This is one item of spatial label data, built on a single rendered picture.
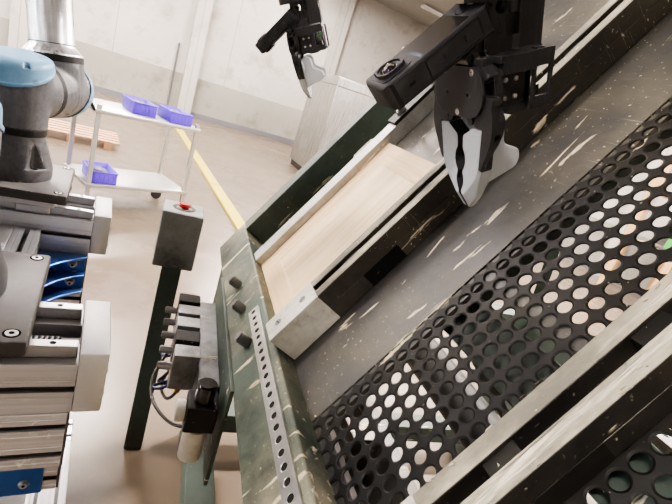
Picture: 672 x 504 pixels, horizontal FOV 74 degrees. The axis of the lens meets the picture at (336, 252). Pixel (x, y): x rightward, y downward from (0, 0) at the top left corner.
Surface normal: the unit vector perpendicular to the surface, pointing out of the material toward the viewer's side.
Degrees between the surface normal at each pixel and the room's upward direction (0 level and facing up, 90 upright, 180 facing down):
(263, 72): 90
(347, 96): 90
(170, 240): 90
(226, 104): 90
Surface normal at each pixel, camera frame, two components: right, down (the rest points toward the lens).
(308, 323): 0.26, 0.38
